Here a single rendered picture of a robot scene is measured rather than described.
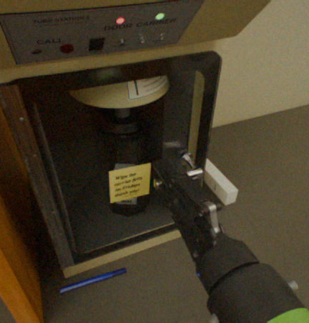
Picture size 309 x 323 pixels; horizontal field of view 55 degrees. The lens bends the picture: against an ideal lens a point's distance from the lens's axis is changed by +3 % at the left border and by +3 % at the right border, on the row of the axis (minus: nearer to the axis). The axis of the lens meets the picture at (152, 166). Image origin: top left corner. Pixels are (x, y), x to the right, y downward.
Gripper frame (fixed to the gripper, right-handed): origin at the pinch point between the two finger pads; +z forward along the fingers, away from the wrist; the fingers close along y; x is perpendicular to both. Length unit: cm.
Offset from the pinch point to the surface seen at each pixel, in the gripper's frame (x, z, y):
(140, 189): 3.9, 3.5, -4.4
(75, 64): 11.3, 4.6, 19.7
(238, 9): -6.7, -2.5, 25.7
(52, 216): 19.8, 3.5, -4.9
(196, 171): -4.9, -1.2, 0.8
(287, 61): -70, 48, -8
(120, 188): 7.5, 3.5, -2.8
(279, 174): -44, 14, -26
